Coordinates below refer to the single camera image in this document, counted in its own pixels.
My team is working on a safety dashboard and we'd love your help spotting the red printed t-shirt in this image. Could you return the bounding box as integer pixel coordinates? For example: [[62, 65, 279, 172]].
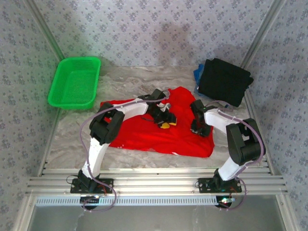
[[100, 86, 215, 158]]

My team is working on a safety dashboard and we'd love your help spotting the blue folded t-shirt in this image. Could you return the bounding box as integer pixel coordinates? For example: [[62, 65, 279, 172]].
[[193, 63, 206, 96]]

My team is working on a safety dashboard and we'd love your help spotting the black folded t-shirt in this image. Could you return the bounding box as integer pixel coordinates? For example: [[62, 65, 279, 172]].
[[197, 57, 255, 108]]

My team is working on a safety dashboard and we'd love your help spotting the black controller board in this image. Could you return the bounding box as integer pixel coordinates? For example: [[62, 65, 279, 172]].
[[80, 195, 101, 210], [215, 196, 235, 208]]

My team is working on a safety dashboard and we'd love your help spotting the green plastic basket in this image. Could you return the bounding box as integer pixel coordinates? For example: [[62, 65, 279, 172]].
[[47, 56, 102, 111]]

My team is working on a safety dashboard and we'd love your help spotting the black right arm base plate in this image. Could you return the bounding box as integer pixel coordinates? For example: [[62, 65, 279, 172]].
[[198, 177, 243, 194]]

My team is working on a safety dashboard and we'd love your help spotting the aluminium rail frame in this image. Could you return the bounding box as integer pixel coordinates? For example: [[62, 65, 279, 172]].
[[26, 168, 288, 195]]

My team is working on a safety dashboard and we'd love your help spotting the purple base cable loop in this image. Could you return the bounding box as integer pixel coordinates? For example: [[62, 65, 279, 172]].
[[218, 180, 248, 212], [81, 185, 117, 213]]

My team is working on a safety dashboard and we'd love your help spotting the grey slotted cable duct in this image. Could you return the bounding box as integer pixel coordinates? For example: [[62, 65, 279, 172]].
[[35, 195, 238, 207]]

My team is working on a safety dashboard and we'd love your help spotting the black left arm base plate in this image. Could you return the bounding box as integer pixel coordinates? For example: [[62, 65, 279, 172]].
[[70, 178, 114, 194]]

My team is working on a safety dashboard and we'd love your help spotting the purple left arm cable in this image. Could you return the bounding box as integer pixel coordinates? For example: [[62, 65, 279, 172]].
[[79, 90, 172, 186]]

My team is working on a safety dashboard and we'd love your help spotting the aluminium corner post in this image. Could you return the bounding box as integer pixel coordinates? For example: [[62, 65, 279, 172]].
[[240, 0, 287, 69], [24, 0, 65, 64]]

